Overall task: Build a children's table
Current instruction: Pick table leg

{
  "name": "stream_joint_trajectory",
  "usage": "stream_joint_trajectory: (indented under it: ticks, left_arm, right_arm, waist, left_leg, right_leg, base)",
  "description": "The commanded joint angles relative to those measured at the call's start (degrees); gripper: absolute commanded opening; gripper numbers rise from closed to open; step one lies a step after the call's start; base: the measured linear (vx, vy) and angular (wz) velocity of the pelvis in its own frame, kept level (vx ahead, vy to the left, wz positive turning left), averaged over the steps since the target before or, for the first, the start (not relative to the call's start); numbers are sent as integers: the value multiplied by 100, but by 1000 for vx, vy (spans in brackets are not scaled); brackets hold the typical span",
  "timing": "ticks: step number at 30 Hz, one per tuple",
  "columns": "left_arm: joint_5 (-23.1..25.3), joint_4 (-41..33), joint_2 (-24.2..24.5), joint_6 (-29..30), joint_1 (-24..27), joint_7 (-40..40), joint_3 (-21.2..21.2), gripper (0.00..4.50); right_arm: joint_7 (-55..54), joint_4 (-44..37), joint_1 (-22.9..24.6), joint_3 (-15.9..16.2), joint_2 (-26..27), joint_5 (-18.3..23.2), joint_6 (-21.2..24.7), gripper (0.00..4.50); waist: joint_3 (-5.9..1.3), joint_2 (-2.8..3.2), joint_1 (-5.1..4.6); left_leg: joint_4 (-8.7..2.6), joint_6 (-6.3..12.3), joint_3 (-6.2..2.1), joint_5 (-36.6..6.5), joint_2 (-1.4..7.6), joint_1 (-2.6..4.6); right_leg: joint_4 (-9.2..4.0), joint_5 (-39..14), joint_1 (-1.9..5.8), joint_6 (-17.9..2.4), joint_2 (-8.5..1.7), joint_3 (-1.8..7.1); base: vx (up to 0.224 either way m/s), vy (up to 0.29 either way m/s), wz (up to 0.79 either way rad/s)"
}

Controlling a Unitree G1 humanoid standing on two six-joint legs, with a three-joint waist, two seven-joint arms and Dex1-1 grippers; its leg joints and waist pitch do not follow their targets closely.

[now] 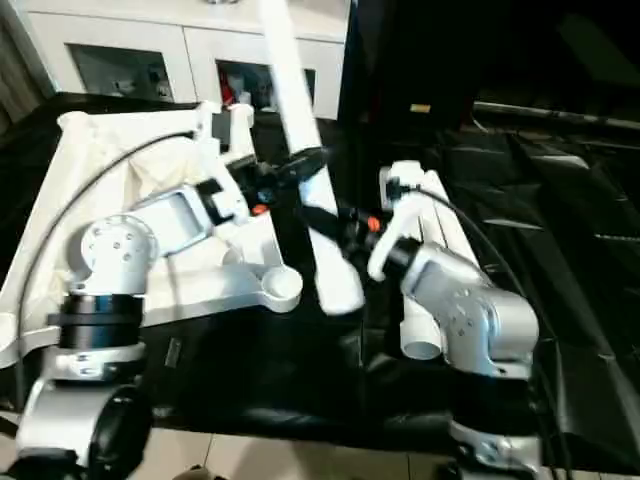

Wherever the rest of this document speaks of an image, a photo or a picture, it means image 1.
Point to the white plastic table top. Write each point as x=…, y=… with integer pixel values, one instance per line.
x=100, y=175

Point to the black case with yellow label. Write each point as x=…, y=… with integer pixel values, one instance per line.
x=400, y=60

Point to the white sideboard cabinet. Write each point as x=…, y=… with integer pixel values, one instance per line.
x=200, y=50

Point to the black table mat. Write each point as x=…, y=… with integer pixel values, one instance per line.
x=550, y=225

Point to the grey metal bar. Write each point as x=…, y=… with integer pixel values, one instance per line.
x=550, y=114

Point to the grey curtain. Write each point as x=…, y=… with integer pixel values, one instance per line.
x=20, y=65

